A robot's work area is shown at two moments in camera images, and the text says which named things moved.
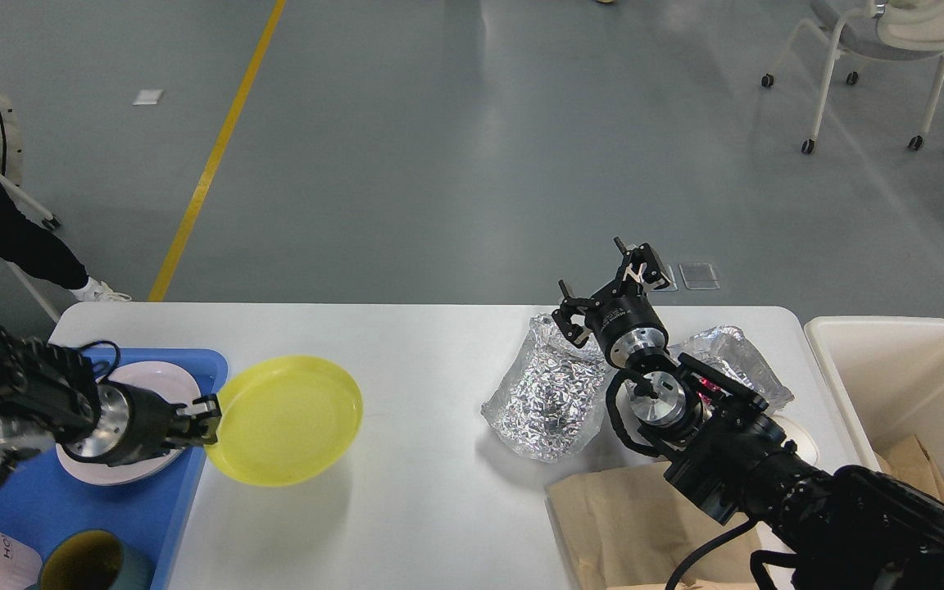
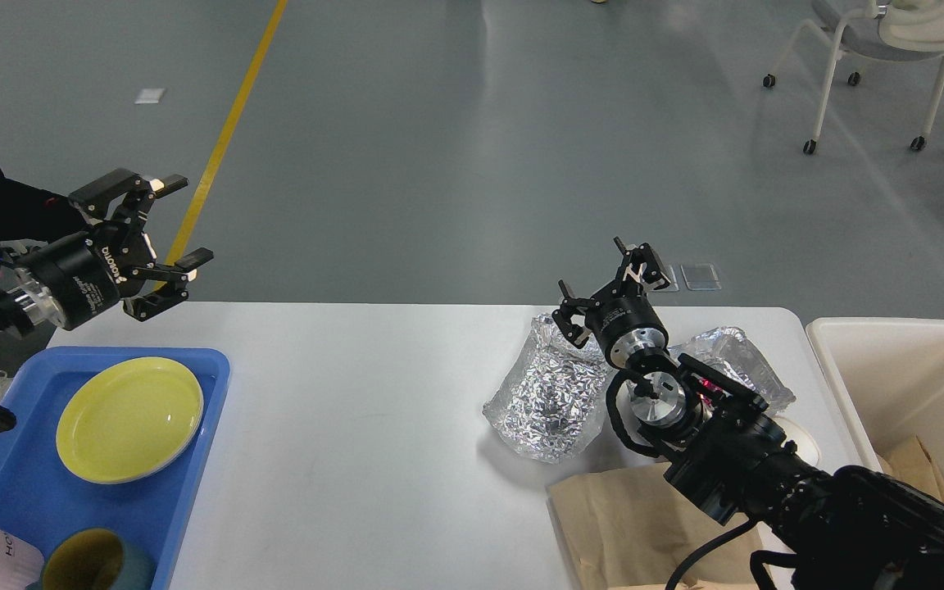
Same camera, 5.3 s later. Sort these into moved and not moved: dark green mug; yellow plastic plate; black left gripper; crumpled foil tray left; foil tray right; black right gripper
Moved: black left gripper; yellow plastic plate
Not moved: dark green mug; black right gripper; foil tray right; crumpled foil tray left
